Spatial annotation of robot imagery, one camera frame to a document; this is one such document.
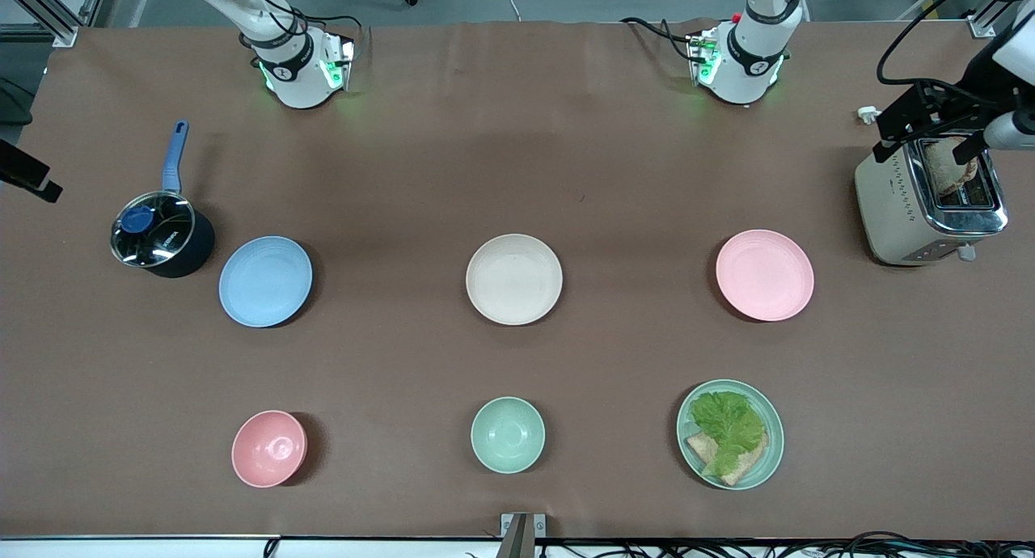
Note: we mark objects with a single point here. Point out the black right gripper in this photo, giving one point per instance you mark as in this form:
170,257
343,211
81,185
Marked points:
18,165

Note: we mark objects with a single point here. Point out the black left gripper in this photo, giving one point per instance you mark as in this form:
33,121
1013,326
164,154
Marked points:
944,102

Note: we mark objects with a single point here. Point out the pink plate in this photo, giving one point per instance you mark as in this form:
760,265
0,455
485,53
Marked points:
765,275

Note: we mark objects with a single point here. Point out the light blue plate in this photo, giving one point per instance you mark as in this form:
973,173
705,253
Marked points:
265,281

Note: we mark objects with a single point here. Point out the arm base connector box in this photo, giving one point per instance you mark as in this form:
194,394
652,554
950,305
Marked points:
340,61

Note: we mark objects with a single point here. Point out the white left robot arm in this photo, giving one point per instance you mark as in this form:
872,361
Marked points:
748,73

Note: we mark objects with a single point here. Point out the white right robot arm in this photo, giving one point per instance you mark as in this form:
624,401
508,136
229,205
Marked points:
295,81

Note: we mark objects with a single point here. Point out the white toaster power plug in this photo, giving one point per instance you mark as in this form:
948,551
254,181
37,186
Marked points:
867,115

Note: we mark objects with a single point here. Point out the brown toast slice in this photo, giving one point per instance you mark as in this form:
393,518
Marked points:
946,174

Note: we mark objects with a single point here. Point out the beige chrome toaster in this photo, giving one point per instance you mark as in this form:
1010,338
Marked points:
893,210

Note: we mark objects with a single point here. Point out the glass lid blue knob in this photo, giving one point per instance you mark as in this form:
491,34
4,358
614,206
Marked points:
162,234

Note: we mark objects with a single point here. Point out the green lettuce leaf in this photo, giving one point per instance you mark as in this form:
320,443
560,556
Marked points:
728,424

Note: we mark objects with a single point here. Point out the pink bowl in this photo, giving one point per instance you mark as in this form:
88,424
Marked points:
268,449

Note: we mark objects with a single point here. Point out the green plate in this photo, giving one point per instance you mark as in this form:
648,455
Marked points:
772,453

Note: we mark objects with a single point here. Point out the brown bread slice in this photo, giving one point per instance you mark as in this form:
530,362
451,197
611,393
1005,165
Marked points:
748,465

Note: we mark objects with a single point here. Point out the brown table cover sheet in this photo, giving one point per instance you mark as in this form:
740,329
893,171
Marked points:
517,137

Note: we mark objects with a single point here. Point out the beige plate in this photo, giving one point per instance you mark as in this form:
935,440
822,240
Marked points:
514,279

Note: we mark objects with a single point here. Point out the green bowl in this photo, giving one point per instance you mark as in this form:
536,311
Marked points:
508,434

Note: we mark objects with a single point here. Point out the aluminium frame post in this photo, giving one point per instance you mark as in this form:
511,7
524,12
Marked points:
40,8
982,26

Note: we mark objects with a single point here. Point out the metal table edge bracket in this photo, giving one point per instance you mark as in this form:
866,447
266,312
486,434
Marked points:
521,534

